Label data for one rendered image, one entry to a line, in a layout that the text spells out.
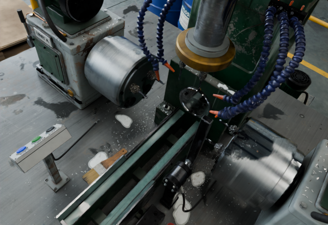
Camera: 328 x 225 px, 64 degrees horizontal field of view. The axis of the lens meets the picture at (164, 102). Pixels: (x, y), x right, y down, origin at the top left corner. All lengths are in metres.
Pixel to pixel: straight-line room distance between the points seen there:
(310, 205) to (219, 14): 0.54
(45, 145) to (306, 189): 0.75
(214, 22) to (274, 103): 0.89
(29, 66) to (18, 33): 1.41
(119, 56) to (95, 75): 0.12
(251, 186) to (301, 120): 0.75
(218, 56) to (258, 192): 0.41
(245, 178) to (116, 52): 0.62
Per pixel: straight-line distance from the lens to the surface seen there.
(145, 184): 0.96
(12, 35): 2.95
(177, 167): 0.87
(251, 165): 0.83
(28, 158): 0.88
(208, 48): 0.76
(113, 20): 1.18
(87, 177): 1.11
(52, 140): 0.89
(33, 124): 1.29
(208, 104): 1.02
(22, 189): 1.15
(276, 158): 0.85
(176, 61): 1.02
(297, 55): 0.70
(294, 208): 0.81
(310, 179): 0.86
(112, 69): 0.99
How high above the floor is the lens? 1.81
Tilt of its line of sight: 49 degrees down
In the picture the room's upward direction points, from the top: 10 degrees clockwise
